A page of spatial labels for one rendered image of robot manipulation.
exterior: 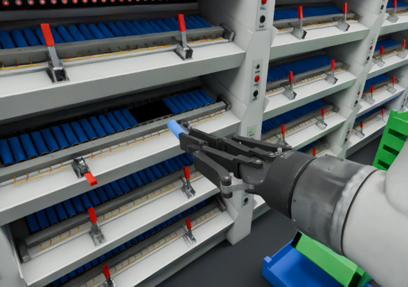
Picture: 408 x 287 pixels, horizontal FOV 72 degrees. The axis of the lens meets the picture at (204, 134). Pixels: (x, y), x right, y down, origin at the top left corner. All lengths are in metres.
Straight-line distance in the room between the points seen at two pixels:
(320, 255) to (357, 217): 0.69
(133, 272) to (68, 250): 0.24
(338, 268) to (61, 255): 0.72
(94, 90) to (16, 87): 0.12
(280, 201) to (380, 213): 0.10
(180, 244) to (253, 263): 0.29
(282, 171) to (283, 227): 0.93
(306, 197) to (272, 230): 0.94
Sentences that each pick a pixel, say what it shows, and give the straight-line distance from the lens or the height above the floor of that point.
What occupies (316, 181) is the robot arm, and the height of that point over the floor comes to 0.70.
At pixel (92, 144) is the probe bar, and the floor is 0.57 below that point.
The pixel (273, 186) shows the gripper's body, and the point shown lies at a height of 0.68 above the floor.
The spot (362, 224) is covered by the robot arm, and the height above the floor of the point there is 0.70.
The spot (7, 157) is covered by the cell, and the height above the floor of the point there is 0.57.
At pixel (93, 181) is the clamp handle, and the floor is 0.55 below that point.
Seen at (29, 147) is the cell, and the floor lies 0.58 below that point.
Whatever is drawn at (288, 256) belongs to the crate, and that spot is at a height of 0.00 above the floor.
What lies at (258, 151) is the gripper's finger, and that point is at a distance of 0.38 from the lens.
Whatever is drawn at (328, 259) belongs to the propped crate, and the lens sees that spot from 0.95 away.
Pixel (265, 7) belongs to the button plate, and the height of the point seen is 0.82.
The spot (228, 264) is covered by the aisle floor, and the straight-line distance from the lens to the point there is 1.09.
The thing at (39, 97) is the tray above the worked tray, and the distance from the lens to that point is 0.55.
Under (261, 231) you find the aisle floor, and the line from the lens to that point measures 1.21.
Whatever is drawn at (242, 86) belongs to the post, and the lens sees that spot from 0.79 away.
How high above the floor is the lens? 0.87
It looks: 28 degrees down
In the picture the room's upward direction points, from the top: straight up
